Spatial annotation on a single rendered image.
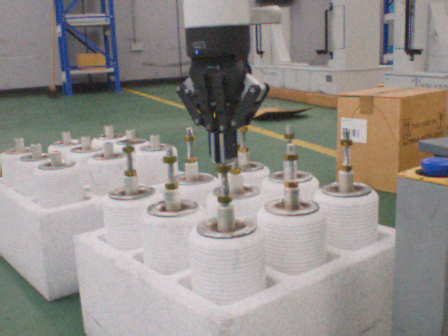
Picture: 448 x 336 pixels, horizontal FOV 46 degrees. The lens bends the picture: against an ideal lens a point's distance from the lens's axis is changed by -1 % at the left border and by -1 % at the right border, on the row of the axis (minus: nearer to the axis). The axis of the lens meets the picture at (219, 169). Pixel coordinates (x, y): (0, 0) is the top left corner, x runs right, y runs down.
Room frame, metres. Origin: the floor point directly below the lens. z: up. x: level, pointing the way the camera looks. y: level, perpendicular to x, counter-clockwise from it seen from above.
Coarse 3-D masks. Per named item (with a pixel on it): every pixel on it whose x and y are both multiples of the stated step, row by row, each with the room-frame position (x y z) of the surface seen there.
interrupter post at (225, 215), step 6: (222, 210) 0.62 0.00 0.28; (228, 210) 0.62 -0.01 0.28; (234, 210) 0.63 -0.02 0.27; (222, 216) 0.62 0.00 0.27; (228, 216) 0.62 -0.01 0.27; (234, 216) 0.63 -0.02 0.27; (222, 222) 0.62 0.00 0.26; (228, 222) 0.62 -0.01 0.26; (234, 222) 0.63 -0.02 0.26; (222, 228) 0.62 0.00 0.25; (228, 228) 0.62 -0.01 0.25; (234, 228) 0.63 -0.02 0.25
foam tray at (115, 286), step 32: (96, 256) 0.76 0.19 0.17; (128, 256) 0.73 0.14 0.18; (352, 256) 0.69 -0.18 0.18; (384, 256) 0.71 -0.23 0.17; (96, 288) 0.77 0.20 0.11; (128, 288) 0.69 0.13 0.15; (160, 288) 0.62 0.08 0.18; (288, 288) 0.60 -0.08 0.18; (320, 288) 0.63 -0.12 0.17; (352, 288) 0.67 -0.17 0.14; (384, 288) 0.71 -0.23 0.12; (96, 320) 0.79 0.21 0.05; (128, 320) 0.70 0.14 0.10; (160, 320) 0.62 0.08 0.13; (192, 320) 0.57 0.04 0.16; (224, 320) 0.53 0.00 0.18; (256, 320) 0.56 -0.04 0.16; (288, 320) 0.59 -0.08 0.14; (320, 320) 0.63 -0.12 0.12; (352, 320) 0.67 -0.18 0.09; (384, 320) 0.72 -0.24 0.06
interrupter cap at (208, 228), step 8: (200, 224) 0.64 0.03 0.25; (208, 224) 0.64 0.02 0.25; (216, 224) 0.65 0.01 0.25; (240, 224) 0.64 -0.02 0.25; (248, 224) 0.64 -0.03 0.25; (200, 232) 0.61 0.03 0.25; (208, 232) 0.62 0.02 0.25; (216, 232) 0.61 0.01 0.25; (224, 232) 0.62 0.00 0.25; (232, 232) 0.61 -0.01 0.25; (240, 232) 0.61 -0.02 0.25; (248, 232) 0.61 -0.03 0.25
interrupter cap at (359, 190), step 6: (324, 186) 0.80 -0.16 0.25; (330, 186) 0.80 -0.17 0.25; (336, 186) 0.80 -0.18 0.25; (354, 186) 0.79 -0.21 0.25; (360, 186) 0.79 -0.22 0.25; (366, 186) 0.79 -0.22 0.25; (324, 192) 0.77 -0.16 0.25; (330, 192) 0.76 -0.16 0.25; (336, 192) 0.76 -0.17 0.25; (342, 192) 0.77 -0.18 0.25; (348, 192) 0.77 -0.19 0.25; (354, 192) 0.76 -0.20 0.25; (360, 192) 0.76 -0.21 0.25; (366, 192) 0.75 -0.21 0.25
